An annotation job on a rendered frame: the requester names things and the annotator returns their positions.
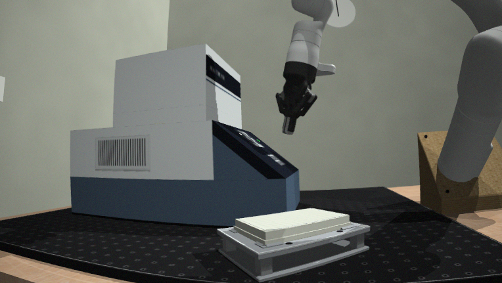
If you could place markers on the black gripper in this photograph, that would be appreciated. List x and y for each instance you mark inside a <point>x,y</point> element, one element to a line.
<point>299,77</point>

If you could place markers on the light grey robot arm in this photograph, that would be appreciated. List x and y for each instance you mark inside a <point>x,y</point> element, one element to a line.
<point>478,111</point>

